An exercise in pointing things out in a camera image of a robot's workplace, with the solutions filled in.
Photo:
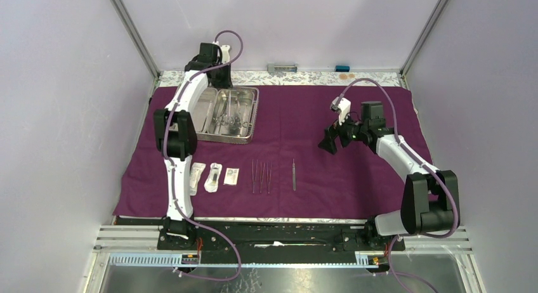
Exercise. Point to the steel tweezers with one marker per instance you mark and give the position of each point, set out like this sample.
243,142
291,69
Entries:
269,177
254,169

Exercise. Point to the purple cloth wrap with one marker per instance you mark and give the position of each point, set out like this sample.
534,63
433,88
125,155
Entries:
144,183

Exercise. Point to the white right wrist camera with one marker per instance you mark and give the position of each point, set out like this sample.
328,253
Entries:
342,107

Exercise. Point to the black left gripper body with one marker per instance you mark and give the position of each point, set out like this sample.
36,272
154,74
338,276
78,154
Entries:
221,80

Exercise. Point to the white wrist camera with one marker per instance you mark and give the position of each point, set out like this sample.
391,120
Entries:
342,107
225,53

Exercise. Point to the remaining steel instrument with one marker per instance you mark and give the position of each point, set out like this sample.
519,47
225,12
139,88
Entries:
294,175

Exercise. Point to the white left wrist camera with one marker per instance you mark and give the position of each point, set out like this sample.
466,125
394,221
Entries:
225,53

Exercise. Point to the long white sterile packet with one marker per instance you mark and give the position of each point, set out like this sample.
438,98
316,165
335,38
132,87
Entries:
196,171

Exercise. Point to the steel surgical forceps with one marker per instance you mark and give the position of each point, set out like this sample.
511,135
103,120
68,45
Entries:
222,112

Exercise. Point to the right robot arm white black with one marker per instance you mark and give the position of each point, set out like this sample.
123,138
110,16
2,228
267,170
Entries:
429,204

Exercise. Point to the blue plastic block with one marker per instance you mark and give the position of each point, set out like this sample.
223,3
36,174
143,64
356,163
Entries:
341,68

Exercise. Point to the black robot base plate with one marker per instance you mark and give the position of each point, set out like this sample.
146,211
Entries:
232,242

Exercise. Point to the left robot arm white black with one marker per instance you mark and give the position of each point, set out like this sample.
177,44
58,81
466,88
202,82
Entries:
176,137

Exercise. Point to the steel scalpel handle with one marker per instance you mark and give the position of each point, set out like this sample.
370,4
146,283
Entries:
262,175

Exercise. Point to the small white sterile packet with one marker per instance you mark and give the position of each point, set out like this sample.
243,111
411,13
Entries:
231,176

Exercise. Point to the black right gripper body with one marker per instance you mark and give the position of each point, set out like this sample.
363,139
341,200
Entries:
349,130

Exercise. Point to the perforated steel instrument tray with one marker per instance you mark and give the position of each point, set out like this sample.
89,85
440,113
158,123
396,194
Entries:
203,112

